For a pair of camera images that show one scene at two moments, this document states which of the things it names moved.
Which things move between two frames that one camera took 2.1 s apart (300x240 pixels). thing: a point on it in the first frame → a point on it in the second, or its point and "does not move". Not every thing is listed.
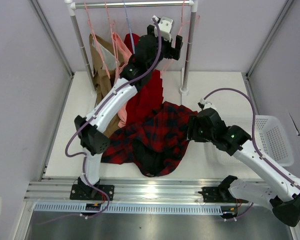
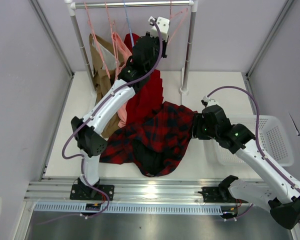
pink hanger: (193, 20) → (185, 11)
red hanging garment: (150, 94) does not move
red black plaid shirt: (155, 142) does not move
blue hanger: (129, 25) does not move
